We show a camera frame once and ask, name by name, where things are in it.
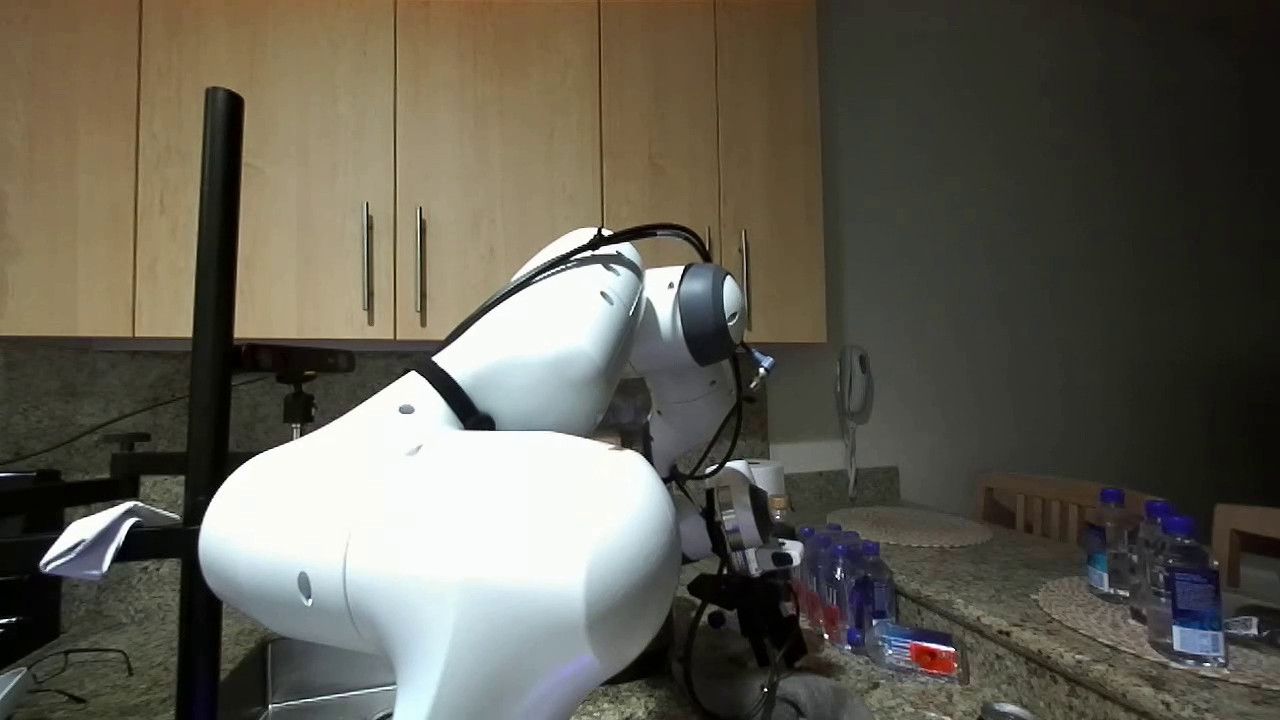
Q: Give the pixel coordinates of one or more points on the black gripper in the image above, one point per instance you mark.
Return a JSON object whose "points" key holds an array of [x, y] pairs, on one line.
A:
{"points": [[744, 602]]}

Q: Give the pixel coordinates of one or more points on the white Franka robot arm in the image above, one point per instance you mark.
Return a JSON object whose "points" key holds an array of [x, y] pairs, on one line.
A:
{"points": [[440, 563]]}

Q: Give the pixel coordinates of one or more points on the black camera tripod mount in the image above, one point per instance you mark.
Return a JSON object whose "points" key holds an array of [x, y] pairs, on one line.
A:
{"points": [[298, 360]]}

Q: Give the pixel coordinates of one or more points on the blue label water bottle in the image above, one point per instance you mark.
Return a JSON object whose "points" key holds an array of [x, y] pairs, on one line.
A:
{"points": [[1104, 553], [1149, 563], [1195, 602]]}

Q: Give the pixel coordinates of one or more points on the red white packet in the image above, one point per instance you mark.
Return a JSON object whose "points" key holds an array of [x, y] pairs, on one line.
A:
{"points": [[920, 653]]}

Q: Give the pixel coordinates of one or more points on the grey towel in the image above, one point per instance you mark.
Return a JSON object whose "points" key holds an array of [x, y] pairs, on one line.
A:
{"points": [[813, 700]]}

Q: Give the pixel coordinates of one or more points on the white folded paper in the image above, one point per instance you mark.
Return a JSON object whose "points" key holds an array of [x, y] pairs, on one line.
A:
{"points": [[93, 541]]}

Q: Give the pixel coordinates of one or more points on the light wooden wall cabinet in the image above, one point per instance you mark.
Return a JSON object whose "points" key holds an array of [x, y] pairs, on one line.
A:
{"points": [[82, 160]]}

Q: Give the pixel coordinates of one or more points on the white wall phone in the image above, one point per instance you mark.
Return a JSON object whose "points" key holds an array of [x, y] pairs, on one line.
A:
{"points": [[853, 386]]}

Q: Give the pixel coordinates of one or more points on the black vertical stand pole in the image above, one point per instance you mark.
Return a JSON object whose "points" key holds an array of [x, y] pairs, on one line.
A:
{"points": [[211, 267]]}

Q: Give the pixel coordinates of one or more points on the round woven placemat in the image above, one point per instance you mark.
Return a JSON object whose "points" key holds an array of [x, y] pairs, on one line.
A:
{"points": [[1067, 607]]}

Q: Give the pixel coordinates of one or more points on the light wooden chair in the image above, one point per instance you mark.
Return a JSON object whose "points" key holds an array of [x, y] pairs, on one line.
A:
{"points": [[1247, 527], [1034, 501]]}

